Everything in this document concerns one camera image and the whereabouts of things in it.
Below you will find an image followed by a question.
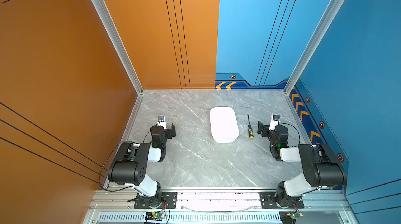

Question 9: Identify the black yellow screwdriver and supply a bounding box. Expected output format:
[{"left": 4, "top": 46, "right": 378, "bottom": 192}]
[{"left": 247, "top": 115, "right": 254, "bottom": 139}]

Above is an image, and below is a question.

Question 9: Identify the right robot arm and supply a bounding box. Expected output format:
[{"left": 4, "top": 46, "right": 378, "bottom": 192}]
[{"left": 257, "top": 121, "right": 347, "bottom": 208}]

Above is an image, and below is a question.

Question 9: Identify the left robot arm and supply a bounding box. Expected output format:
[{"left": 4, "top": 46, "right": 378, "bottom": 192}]
[{"left": 108, "top": 124, "right": 176, "bottom": 208}]

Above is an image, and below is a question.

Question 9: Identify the white plastic bin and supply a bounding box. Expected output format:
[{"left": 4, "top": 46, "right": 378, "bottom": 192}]
[{"left": 209, "top": 107, "right": 239, "bottom": 144}]

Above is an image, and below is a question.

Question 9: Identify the right green circuit board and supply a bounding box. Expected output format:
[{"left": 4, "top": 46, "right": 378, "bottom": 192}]
[{"left": 279, "top": 212, "right": 304, "bottom": 224}]

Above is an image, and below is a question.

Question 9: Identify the green circuit board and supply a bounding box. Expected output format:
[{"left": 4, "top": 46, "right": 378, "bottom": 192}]
[
  {"left": 145, "top": 212, "right": 166, "bottom": 223},
  {"left": 279, "top": 212, "right": 304, "bottom": 224}
]

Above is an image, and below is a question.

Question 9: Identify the left green circuit board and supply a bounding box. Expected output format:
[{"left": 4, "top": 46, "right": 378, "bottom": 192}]
[{"left": 145, "top": 212, "right": 166, "bottom": 223}]

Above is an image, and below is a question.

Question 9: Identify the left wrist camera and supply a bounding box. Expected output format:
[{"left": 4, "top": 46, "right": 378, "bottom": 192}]
[{"left": 157, "top": 115, "right": 167, "bottom": 129}]

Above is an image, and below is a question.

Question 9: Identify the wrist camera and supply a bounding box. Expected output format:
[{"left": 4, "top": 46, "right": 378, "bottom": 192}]
[
  {"left": 157, "top": 115, "right": 167, "bottom": 129},
  {"left": 269, "top": 114, "right": 281, "bottom": 131}
]

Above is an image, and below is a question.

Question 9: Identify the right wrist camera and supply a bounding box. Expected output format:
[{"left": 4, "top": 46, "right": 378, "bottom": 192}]
[{"left": 269, "top": 114, "right": 281, "bottom": 131}]

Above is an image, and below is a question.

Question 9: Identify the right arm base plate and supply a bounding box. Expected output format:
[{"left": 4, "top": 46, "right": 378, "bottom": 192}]
[{"left": 259, "top": 191, "right": 305, "bottom": 209}]

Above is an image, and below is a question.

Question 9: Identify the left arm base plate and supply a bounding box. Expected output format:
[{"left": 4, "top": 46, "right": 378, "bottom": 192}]
[{"left": 134, "top": 191, "right": 178, "bottom": 209}]

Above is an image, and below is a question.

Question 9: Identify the aluminium front rail frame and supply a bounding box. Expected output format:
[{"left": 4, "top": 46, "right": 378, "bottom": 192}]
[{"left": 83, "top": 187, "right": 358, "bottom": 224}]

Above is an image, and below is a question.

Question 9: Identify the left aluminium corner post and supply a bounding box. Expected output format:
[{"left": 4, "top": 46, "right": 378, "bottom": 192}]
[{"left": 91, "top": 0, "right": 144, "bottom": 95}]

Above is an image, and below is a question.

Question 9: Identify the aluminium corner post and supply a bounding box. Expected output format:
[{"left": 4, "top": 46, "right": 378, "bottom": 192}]
[
  {"left": 91, "top": 0, "right": 144, "bottom": 95},
  {"left": 284, "top": 0, "right": 345, "bottom": 95}
]

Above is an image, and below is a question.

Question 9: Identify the right aluminium corner post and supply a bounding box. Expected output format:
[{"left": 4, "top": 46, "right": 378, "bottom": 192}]
[{"left": 284, "top": 0, "right": 345, "bottom": 95}]

